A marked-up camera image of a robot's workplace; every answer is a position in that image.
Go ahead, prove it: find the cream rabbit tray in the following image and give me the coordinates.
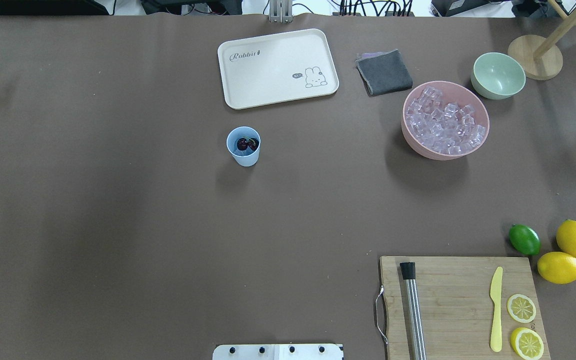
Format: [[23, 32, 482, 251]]
[[217, 28, 339, 110]]

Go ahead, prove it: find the grey folded cloth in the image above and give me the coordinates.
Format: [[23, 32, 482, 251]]
[[355, 48, 413, 97]]

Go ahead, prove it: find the aluminium frame post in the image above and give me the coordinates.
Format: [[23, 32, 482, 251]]
[[269, 0, 293, 24]]

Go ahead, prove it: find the wooden cup tree stand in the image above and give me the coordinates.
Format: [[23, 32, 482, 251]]
[[507, 0, 576, 81]]

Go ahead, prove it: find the mint green bowl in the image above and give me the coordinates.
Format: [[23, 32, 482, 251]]
[[470, 52, 527, 100]]

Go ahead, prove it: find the pink bowl of ice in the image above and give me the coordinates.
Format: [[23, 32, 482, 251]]
[[401, 80, 490, 161]]

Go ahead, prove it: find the dark red cherry pair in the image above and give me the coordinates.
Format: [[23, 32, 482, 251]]
[[236, 136, 259, 156]]

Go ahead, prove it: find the yellow plastic knife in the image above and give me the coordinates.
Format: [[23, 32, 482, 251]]
[[489, 266, 504, 353]]

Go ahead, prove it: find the white camera pillar base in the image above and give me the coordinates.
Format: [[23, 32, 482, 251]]
[[212, 342, 345, 360]]

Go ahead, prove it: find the light blue plastic cup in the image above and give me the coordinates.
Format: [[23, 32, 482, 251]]
[[226, 126, 261, 167]]

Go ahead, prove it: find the steel muddler black tip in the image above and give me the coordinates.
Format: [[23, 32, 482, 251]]
[[399, 261, 428, 360]]

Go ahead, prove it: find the lemon slice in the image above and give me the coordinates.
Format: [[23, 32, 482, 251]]
[[506, 293, 537, 324], [510, 326, 546, 360]]

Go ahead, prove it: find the green lime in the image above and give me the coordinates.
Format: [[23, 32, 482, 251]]
[[508, 224, 541, 256]]

